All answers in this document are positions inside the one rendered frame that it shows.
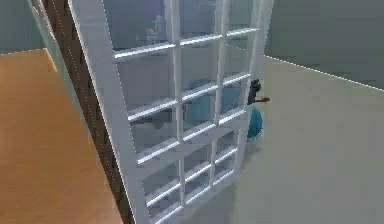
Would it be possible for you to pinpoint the teal round object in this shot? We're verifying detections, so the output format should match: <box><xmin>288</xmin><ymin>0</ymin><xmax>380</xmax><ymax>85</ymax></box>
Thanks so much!
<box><xmin>182</xmin><ymin>79</ymin><xmax>264</xmax><ymax>142</ymax></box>

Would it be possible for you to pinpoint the white glazed room door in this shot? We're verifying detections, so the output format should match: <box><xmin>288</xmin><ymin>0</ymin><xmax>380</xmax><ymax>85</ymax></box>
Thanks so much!
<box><xmin>67</xmin><ymin>0</ymin><xmax>276</xmax><ymax>224</ymax></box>

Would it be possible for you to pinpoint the black door handle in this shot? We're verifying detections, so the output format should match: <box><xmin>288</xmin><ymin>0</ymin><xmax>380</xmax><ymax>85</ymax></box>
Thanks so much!
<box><xmin>246</xmin><ymin>78</ymin><xmax>271</xmax><ymax>106</ymax></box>

